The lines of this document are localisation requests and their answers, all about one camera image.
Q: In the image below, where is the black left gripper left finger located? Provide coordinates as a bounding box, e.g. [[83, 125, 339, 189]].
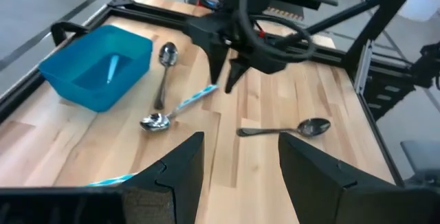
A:
[[120, 131, 206, 224]]

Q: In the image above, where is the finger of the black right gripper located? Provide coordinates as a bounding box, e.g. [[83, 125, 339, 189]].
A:
[[206, 43, 230, 84], [225, 57, 251, 94]]

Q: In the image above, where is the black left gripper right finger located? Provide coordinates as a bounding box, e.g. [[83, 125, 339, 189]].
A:
[[278, 133, 406, 224]]

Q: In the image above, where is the black metal spoon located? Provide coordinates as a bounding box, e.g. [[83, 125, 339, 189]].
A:
[[236, 117, 332, 138], [153, 41, 179, 111]]

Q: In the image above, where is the striped handle silver spoon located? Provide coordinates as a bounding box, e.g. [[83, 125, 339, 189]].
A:
[[140, 84, 220, 133], [85, 172, 138, 188]]

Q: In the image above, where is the light blue handle spoon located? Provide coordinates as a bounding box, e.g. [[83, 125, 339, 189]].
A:
[[105, 54, 120, 85]]

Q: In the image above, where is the blue plastic bin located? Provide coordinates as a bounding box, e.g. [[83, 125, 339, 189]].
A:
[[38, 24, 154, 113]]

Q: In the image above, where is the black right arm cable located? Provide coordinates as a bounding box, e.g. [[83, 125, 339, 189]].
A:
[[236, 0, 316, 63]]

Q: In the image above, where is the black aluminium station frame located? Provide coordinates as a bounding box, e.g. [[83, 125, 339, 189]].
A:
[[0, 0, 427, 187]]

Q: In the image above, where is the black frame clamp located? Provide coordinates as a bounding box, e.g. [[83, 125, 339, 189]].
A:
[[50, 21, 89, 46]]

